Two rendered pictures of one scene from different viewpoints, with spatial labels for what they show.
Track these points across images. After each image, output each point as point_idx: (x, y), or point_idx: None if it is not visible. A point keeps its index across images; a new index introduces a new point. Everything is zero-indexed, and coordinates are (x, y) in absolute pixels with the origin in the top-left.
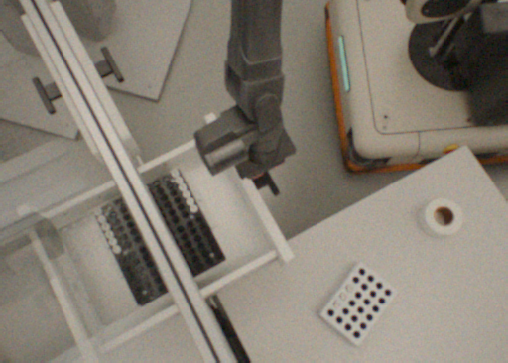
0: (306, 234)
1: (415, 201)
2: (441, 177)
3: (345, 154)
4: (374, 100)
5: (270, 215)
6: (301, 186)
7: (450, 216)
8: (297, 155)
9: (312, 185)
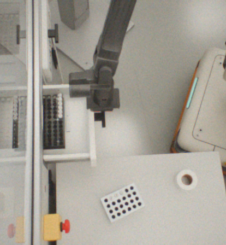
0: (114, 158)
1: (178, 167)
2: (197, 161)
3: (173, 143)
4: (198, 118)
5: (94, 134)
6: (142, 150)
7: (191, 181)
8: (148, 133)
9: (148, 152)
